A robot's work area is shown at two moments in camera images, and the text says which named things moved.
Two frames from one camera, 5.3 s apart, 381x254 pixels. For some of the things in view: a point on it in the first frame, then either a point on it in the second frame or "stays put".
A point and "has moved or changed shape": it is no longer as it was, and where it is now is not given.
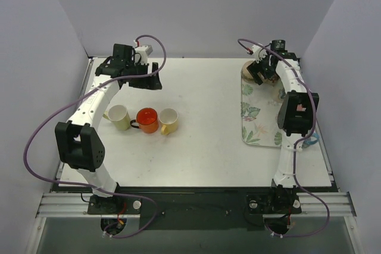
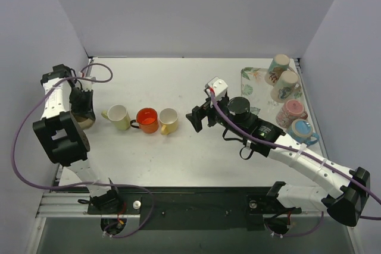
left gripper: [150, 76] -> [82, 104]
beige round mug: [244, 73] has moved or changed shape
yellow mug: [168, 118] stays put
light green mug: [119, 116] stays put
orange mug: [147, 120] stays put
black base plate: [202, 209] stays put
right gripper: [257, 70] -> [203, 114]
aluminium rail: [75, 204] stays put
